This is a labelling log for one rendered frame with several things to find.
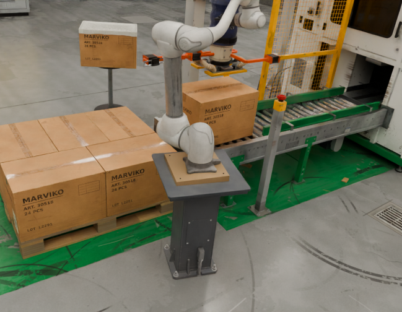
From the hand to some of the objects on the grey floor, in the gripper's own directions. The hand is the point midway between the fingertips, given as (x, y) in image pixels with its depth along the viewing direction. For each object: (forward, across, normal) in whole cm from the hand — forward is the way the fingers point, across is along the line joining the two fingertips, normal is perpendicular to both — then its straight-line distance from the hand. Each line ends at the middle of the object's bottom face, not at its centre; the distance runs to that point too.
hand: (218, 18), depth 273 cm
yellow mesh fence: (+85, +176, +128) cm, 233 cm away
